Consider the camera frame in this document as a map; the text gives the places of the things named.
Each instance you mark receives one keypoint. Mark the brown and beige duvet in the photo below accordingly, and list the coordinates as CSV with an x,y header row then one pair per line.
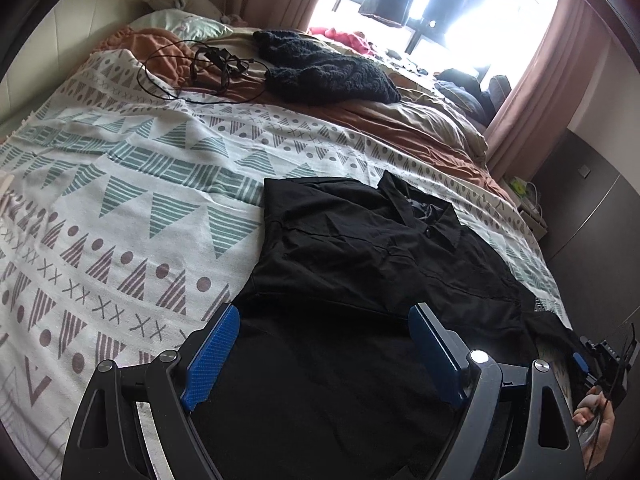
x,y
400,125

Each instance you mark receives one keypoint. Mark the wall socket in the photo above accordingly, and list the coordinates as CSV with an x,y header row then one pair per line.
x,y
585,170

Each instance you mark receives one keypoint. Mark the cream padded headboard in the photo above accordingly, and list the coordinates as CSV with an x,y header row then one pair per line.
x,y
75,45

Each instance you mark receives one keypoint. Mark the white geometric patterned blanket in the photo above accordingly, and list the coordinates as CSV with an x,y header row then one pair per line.
x,y
125,210

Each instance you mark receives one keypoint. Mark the red cloth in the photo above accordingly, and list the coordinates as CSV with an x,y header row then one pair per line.
x,y
345,39

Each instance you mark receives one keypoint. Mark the dark knit sweater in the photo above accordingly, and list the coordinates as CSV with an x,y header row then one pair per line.
x,y
320,70

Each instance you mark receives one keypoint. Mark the person's right hand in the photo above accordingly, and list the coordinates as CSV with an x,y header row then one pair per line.
x,y
597,417

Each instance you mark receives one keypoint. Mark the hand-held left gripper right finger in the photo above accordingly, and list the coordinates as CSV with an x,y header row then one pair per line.
x,y
435,355

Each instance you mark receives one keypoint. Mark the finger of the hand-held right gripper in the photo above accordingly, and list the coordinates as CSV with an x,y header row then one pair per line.
x,y
581,364

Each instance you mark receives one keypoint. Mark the black collared shirt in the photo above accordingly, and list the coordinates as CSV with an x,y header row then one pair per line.
x,y
350,285

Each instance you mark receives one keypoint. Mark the small green item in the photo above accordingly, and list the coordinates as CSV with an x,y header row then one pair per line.
x,y
517,186

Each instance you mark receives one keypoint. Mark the dark cloth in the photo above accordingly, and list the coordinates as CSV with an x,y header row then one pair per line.
x,y
552,332

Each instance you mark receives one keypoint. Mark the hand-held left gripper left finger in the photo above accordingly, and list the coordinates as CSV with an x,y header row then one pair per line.
x,y
212,360

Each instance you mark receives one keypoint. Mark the pale green pillow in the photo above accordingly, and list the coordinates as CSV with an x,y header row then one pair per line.
x,y
185,22

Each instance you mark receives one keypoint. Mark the grey plush toy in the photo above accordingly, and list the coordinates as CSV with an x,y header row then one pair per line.
x,y
175,2

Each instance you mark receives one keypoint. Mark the white bedside stand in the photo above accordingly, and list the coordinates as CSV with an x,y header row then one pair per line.
x,y
530,210

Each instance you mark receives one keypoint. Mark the dark clothes pile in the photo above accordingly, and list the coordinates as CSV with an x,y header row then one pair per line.
x,y
470,95

